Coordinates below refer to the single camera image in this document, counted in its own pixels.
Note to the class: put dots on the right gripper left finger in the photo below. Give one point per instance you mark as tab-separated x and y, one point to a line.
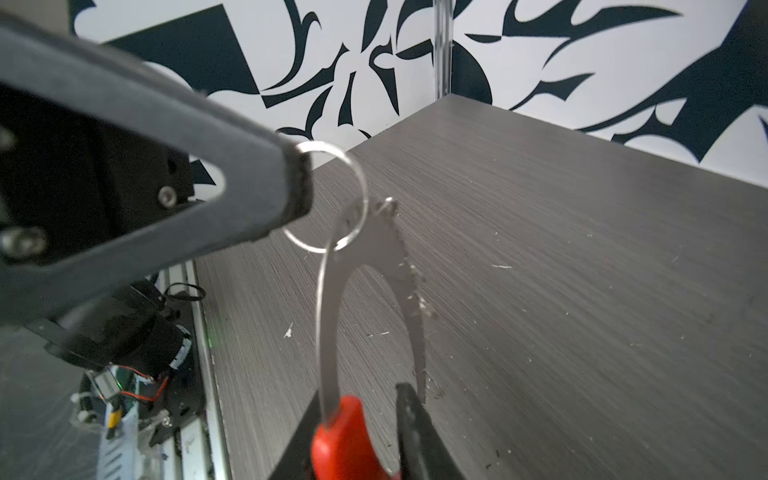
295	462

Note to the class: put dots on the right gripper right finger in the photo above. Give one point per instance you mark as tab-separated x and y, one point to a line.
423	455

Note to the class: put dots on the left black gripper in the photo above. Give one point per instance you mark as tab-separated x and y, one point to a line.
111	171

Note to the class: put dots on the red key tag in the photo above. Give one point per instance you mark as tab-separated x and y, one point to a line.
343	450

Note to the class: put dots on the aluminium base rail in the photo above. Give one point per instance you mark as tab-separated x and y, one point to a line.
193	444

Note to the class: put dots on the white slotted cable duct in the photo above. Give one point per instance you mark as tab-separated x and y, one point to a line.
118	458

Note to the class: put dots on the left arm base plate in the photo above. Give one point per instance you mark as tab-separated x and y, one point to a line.
132	331

